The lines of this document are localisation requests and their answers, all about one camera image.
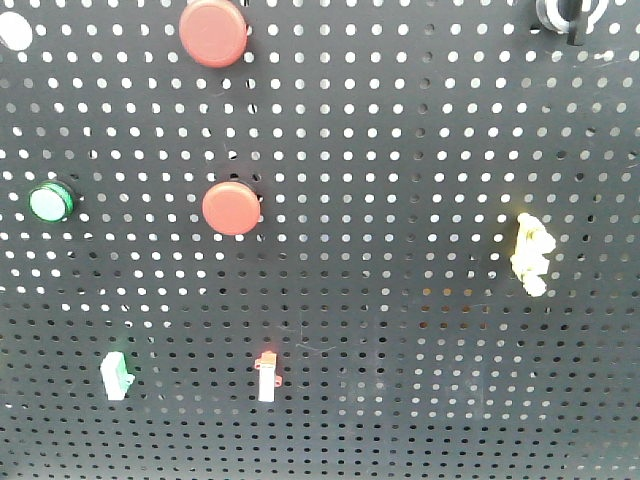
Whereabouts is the green white toggle switch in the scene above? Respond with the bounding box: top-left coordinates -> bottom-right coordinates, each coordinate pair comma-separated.
100,351 -> 135,401

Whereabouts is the red mushroom button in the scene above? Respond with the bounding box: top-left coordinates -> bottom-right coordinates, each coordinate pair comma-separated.
178,0 -> 248,68
202,181 -> 261,235

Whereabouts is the white round button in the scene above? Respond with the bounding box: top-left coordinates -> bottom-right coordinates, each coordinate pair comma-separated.
0,11 -> 33,51

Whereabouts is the black rotary selector switch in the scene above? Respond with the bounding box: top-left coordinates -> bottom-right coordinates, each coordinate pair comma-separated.
535,0 -> 610,46

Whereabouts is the green round push button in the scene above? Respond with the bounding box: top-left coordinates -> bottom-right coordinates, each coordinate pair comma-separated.
28,180 -> 76,223

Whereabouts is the upper red mushroom button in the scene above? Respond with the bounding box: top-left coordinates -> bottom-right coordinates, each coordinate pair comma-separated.
178,0 -> 248,68

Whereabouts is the lower red mushroom button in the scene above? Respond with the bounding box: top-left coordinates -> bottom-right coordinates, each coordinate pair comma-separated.
202,181 -> 261,235

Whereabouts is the black perforated pegboard panel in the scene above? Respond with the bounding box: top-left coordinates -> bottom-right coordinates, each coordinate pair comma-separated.
1,1 -> 639,479

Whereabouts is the red white toggle switch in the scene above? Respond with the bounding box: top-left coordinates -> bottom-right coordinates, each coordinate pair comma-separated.
254,351 -> 282,403

